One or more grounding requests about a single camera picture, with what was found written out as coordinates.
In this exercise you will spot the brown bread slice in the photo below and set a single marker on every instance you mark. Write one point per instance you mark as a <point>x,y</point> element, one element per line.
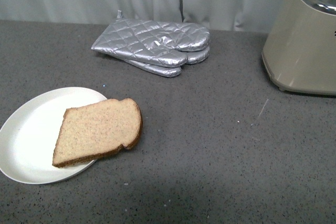
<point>97,130</point>

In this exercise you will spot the beige and chrome toaster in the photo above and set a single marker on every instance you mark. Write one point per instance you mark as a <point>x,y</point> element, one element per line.
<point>299,53</point>

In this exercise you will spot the lower silver quilted oven mitt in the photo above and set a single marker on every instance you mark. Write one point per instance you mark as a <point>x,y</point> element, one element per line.
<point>170,70</point>

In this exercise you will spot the white oval plate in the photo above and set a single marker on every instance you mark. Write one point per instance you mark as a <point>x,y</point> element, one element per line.
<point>29,136</point>

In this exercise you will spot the upper silver quilted oven mitt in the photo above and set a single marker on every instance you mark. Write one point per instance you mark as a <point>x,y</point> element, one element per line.
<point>162,44</point>

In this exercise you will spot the silver quilted oven mitt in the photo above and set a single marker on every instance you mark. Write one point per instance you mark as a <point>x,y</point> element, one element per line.
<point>162,44</point>
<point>170,70</point>

